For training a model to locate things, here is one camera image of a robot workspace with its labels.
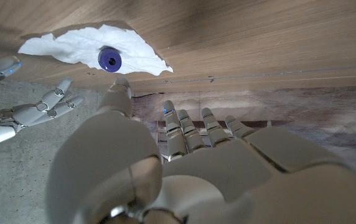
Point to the printed sofa room backdrop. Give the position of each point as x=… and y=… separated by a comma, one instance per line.
x=290, y=109

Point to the white tissue paper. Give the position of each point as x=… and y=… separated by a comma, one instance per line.
x=72, y=46

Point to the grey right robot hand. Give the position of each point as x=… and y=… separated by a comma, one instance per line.
x=25, y=113

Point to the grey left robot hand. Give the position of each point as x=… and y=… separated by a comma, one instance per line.
x=227, y=180

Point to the purple plastic nut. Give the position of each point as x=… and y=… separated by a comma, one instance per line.
x=109, y=59

